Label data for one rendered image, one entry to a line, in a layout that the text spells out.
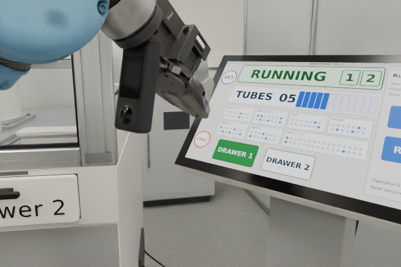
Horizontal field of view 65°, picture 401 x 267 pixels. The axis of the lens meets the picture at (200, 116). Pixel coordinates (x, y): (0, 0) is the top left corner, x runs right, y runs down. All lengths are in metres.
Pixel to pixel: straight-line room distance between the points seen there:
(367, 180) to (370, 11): 1.12
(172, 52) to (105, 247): 0.57
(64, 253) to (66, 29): 0.76
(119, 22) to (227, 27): 3.83
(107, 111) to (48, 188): 0.22
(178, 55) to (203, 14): 3.69
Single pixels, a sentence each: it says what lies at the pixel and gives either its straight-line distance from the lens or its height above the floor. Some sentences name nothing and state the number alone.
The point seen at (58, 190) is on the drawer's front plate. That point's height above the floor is 0.90.
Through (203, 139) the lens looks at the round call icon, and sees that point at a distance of 0.69.
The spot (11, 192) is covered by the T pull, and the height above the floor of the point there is 0.91.
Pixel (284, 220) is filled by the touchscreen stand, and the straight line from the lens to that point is 0.73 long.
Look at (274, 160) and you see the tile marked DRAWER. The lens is 0.61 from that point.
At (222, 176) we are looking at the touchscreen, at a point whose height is 0.96.
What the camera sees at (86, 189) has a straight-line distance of 0.80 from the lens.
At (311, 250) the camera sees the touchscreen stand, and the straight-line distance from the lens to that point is 0.74.
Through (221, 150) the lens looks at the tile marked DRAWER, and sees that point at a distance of 0.66.
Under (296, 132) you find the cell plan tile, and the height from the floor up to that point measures 1.05.
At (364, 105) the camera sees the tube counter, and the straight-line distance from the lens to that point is 0.63.
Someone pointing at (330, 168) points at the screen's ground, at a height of 1.01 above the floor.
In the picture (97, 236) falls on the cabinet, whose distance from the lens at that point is 0.85.
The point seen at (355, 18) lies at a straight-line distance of 1.65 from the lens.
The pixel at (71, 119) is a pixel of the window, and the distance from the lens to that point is 0.77.
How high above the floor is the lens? 1.20
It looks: 11 degrees down
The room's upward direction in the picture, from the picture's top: straight up
